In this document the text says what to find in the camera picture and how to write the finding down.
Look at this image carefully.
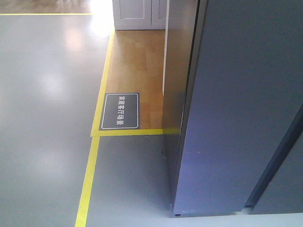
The grey floor sign plate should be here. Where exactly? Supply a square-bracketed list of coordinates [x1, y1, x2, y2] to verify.
[100, 93, 140, 130]

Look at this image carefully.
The dark grey fridge neighbour cabinet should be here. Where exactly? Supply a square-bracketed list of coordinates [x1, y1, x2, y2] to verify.
[244, 108, 303, 214]

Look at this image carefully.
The open white fridge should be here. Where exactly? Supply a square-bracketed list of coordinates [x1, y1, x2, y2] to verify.
[162, 0, 303, 217]

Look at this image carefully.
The white panelled cabinet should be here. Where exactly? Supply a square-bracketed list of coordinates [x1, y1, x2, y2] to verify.
[112, 0, 168, 30]

